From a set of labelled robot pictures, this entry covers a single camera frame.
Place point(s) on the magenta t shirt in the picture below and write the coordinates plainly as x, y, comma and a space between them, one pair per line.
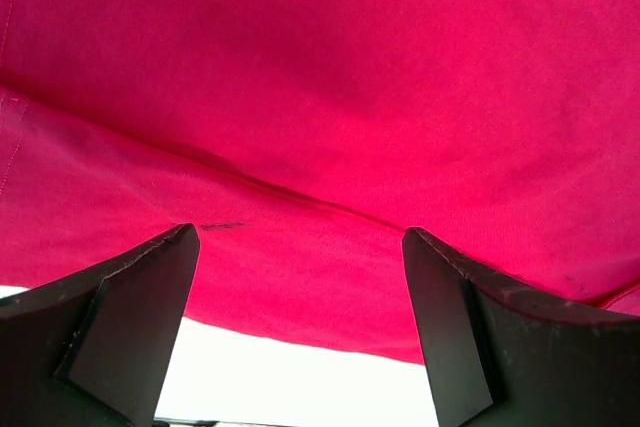
303, 137

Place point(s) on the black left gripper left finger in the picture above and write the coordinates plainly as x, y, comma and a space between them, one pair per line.
93, 348

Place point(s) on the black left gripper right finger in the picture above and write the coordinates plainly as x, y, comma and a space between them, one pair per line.
499, 352

